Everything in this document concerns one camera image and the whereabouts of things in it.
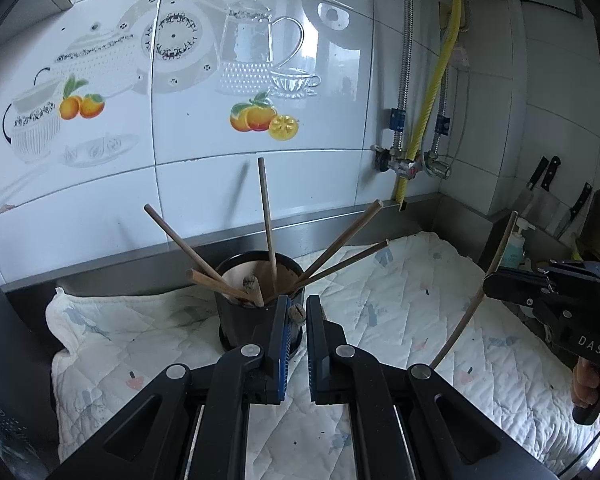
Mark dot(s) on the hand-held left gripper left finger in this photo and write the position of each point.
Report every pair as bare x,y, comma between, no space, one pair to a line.
281,355

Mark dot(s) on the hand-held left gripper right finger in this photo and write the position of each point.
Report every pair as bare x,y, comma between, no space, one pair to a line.
312,355

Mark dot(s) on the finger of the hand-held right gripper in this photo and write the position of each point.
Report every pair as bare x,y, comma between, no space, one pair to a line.
512,295
520,277

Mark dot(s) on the black utensil holder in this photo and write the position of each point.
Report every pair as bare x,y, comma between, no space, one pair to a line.
240,320

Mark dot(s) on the thin dark chopstick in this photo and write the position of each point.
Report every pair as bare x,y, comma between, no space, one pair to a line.
345,262

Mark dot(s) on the person's right hand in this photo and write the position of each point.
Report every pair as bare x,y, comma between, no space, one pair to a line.
585,382

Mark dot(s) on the pale green soap bottle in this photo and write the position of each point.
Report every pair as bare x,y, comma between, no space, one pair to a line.
515,250

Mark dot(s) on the wooden spoon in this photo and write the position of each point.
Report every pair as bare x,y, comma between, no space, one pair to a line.
252,289

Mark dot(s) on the white quilted mat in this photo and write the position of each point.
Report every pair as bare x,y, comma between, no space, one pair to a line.
145,330

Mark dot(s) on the metal gas valves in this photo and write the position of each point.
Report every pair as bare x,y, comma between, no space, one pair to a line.
410,162

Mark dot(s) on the blue pipe clip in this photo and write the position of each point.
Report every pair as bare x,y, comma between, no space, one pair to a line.
396,119
442,124

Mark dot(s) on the black kitchen appliance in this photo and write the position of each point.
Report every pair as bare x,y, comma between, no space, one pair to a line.
10,385

